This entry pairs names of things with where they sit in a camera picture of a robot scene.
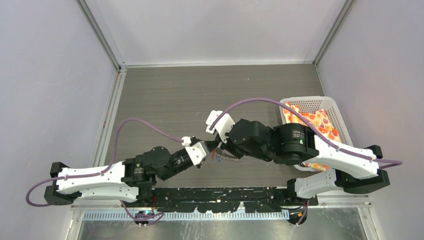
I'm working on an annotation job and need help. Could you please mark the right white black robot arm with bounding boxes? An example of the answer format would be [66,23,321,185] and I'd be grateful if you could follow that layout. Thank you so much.
[216,119,390,205]

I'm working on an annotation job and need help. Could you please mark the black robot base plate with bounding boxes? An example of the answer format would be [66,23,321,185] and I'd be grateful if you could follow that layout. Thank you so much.
[132,186,320,215]

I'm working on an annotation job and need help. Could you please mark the white plastic basket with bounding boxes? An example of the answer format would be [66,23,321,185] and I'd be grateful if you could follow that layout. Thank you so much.
[278,96,360,172]

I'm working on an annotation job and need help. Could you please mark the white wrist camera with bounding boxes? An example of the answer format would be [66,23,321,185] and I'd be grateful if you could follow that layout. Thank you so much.
[205,110,235,144]
[181,136,211,169]

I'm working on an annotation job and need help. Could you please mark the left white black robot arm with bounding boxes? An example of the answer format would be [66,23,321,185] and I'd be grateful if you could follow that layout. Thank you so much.
[44,139,220,207]

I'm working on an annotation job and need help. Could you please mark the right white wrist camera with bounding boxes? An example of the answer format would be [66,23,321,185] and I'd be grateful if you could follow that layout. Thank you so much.
[205,110,235,144]

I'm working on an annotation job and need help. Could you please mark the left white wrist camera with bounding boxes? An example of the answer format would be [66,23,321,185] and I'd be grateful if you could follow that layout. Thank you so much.
[181,136,211,169]

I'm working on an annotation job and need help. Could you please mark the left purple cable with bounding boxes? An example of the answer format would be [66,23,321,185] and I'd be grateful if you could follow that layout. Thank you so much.
[25,117,186,227]

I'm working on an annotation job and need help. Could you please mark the orange floral cloth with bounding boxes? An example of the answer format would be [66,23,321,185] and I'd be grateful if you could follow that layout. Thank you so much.
[282,102,342,172]

